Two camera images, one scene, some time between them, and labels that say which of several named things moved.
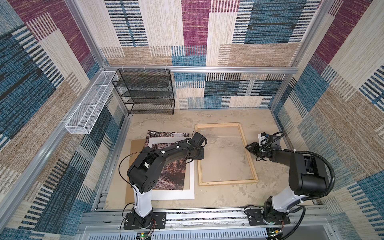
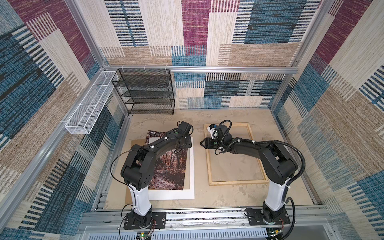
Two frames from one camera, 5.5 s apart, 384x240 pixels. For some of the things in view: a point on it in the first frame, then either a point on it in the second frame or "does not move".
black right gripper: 252,149 -> 208,143
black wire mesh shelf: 146,91 does not move
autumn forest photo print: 173,176 does not move
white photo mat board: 160,195 does not move
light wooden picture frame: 247,154 -> 233,182
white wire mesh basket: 82,121 does not move
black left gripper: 201,156 -> 189,144
